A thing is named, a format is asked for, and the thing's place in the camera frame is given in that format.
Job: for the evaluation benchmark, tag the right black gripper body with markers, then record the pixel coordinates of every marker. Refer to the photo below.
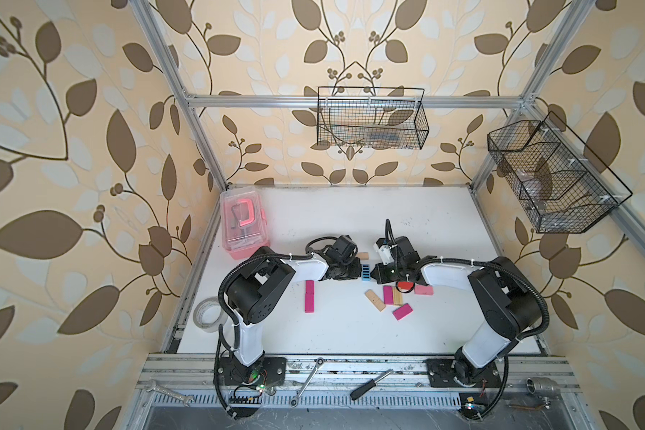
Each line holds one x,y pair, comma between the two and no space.
388,273

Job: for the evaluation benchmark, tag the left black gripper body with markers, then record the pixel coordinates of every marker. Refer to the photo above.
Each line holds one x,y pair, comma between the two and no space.
349,270

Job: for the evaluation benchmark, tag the blue striped block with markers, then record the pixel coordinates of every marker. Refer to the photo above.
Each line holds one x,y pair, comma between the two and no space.
366,272

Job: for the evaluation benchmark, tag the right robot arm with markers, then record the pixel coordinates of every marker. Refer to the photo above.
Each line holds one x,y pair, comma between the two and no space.
513,309

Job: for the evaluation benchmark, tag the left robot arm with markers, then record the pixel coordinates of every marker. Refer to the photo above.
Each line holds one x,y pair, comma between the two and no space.
248,295

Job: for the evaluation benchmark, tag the red block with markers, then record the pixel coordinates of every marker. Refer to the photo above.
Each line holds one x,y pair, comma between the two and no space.
405,286

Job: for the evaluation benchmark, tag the light pink block right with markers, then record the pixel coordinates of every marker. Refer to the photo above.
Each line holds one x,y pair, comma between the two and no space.
423,290

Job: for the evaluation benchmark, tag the small natural wood block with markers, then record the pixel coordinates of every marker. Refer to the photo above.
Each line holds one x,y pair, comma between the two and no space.
397,297

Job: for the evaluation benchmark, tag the pink plastic storage box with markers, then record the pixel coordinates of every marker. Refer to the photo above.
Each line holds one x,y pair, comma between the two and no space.
244,224

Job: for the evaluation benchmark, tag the clear tape roll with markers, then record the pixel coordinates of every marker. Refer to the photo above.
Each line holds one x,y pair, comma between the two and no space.
208,315

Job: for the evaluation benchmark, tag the metal pipe fitting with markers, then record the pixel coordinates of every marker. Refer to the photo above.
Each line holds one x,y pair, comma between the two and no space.
543,387

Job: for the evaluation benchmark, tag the silver wrench bottom left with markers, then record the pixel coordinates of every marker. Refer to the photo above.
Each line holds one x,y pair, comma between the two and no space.
184,399

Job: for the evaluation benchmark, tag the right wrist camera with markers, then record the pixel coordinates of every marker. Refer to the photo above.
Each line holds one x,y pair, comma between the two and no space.
384,251

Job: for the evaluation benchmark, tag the black handled screwdriver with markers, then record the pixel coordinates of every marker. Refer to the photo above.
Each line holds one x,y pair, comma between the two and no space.
363,389

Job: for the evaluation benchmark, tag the silver wrench on rail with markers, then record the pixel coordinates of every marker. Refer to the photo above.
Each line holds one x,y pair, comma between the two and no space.
299,394

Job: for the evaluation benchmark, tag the back black wire basket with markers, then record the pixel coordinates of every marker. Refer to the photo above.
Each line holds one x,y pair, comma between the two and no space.
381,118

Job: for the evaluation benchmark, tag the black wire basket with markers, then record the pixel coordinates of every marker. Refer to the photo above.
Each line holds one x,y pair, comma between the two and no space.
563,185
381,118

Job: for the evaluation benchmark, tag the right black wire basket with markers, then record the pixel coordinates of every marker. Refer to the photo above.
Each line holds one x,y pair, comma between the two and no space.
563,185

